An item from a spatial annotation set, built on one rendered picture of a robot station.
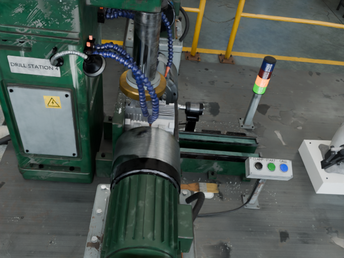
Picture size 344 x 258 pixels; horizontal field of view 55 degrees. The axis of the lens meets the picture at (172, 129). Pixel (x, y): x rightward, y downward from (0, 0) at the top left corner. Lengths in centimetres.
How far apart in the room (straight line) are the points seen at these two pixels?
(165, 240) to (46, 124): 69
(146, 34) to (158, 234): 66
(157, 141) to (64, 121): 34
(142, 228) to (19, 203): 83
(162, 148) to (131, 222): 46
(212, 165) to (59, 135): 68
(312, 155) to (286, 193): 24
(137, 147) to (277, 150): 89
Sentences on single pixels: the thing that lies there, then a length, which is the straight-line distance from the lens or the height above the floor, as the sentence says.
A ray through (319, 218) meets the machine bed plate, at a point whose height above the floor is 80.
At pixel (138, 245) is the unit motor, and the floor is 135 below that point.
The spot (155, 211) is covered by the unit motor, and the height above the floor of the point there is 136.
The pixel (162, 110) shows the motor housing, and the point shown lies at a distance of 137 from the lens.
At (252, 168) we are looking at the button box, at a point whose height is 106.
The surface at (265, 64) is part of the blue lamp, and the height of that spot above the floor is 120.
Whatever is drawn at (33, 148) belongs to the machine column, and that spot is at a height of 101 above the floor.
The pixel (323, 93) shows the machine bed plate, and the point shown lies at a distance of 238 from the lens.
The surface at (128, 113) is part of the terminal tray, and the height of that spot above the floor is 111.
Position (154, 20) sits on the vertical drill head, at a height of 151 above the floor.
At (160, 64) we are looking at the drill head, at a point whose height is 116.
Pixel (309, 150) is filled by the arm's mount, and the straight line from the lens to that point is 177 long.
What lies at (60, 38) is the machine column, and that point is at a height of 149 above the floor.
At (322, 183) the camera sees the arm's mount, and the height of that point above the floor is 87.
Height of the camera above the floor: 200
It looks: 43 degrees down
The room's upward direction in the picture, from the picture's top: 10 degrees clockwise
